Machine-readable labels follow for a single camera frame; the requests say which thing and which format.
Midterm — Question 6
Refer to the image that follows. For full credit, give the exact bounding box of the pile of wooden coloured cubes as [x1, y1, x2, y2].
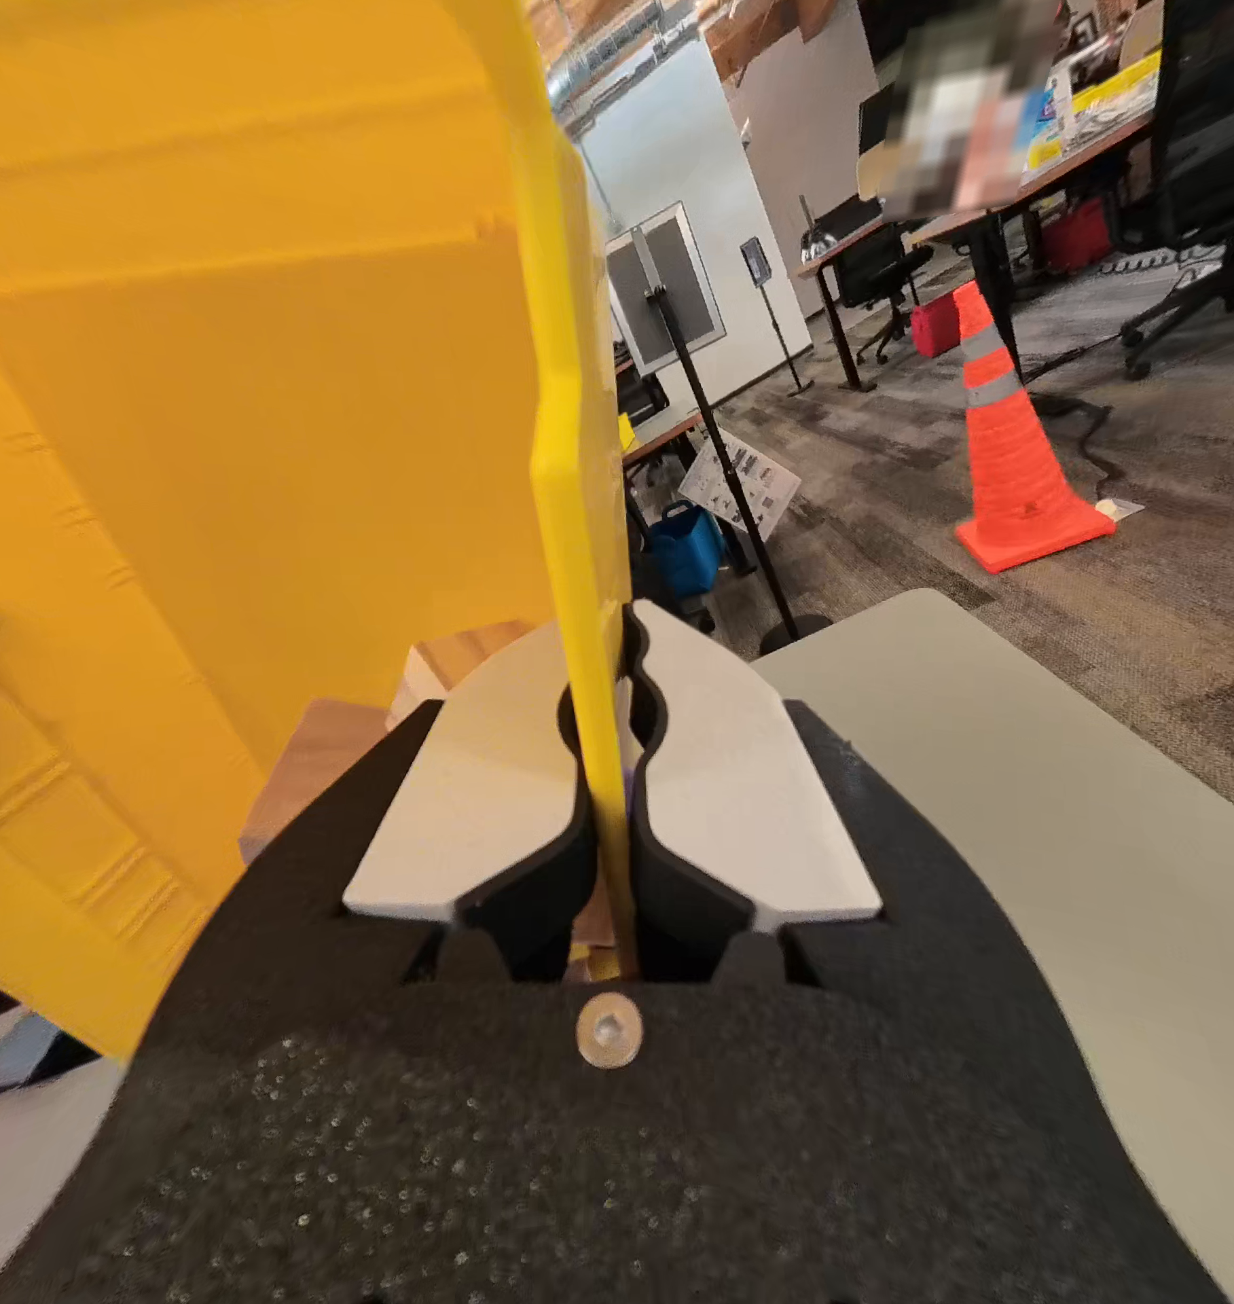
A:
[237, 622, 618, 980]

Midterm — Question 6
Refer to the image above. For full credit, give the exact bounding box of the wooden office desk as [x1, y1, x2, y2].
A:
[796, 219, 918, 396]
[904, 97, 1164, 387]

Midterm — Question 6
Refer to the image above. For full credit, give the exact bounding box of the picture-printed paper sheet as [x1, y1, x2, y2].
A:
[678, 426, 803, 544]

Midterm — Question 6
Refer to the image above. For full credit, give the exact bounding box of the grey framed panel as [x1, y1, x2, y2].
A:
[604, 202, 728, 379]

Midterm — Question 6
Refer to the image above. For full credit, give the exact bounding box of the orange traffic cone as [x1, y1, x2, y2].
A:
[955, 281, 1118, 575]

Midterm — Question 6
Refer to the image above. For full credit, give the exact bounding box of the black office chair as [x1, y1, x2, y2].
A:
[1118, 0, 1234, 380]
[833, 217, 935, 366]

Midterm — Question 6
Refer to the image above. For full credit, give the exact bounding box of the red box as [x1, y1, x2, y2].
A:
[909, 291, 969, 360]
[1042, 197, 1118, 275]

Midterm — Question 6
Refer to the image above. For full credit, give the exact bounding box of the yellow plastic bin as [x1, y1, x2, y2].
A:
[0, 0, 635, 1063]

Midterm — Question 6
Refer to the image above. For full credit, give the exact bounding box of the blue plastic container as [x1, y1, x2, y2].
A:
[645, 500, 732, 601]

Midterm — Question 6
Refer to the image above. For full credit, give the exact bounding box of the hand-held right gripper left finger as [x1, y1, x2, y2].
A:
[344, 622, 601, 984]

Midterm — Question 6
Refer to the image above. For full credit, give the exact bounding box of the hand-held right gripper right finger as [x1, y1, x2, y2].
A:
[624, 602, 882, 984]

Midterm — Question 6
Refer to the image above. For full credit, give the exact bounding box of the black tripod stand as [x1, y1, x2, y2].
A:
[629, 227, 834, 656]

